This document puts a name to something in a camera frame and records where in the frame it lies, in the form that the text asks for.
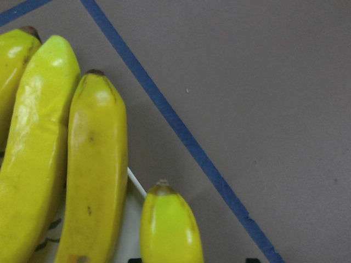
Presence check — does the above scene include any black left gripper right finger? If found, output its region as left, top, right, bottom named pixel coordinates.
left=245, top=258, right=259, bottom=263

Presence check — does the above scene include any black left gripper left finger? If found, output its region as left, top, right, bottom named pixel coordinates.
left=128, top=258, right=141, bottom=263

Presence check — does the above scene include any yellow banana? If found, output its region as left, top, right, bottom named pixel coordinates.
left=1, top=26, right=42, bottom=152
left=1, top=35, right=81, bottom=262
left=55, top=69, right=128, bottom=262
left=139, top=179, right=205, bottom=262

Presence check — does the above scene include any white bear tray plate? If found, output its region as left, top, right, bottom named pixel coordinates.
left=0, top=150, right=149, bottom=263

